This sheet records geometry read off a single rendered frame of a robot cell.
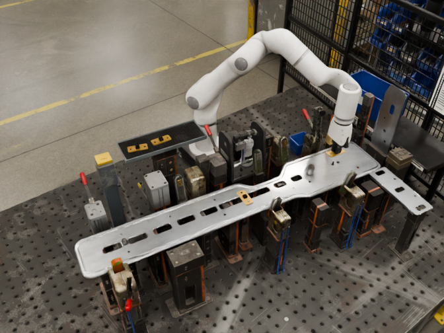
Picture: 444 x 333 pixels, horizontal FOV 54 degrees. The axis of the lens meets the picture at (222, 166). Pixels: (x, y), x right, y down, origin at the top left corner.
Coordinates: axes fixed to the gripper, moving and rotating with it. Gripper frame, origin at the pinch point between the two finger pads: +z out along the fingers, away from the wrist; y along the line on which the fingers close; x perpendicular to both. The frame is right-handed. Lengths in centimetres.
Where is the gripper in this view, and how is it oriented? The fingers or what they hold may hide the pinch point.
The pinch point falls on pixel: (336, 148)
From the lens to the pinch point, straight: 200.2
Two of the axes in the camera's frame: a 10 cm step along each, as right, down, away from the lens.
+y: 4.6, 5.9, -6.7
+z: 0.0, 7.5, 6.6
